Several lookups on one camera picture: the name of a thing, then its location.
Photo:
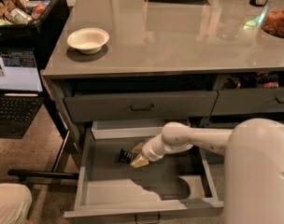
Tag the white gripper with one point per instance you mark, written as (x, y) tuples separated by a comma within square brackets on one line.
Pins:
[(149, 149)]

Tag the black rxbar chocolate bar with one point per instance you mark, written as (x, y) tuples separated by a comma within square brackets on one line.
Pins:
[(126, 156)]

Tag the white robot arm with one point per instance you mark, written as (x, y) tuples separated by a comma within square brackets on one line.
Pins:
[(253, 165)]

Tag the open grey middle drawer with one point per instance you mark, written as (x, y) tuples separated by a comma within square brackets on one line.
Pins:
[(111, 192)]

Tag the grey top left drawer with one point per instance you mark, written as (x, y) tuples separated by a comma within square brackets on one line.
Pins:
[(143, 105)]

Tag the grey top right drawer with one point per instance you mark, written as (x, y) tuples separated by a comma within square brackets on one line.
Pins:
[(249, 101)]

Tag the snack bags in drawer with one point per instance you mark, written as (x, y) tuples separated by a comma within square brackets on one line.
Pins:
[(252, 80)]

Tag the black cart stand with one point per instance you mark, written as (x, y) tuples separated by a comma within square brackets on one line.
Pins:
[(64, 161)]

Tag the white paper bowl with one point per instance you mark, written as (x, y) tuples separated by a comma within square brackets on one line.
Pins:
[(88, 40)]

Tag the black laptop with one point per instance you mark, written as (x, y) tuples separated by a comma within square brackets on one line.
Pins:
[(20, 92)]

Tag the black bin with snacks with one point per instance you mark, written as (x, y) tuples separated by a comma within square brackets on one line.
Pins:
[(32, 24)]

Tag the glass jar with snacks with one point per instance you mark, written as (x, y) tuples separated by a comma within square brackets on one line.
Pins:
[(273, 20)]

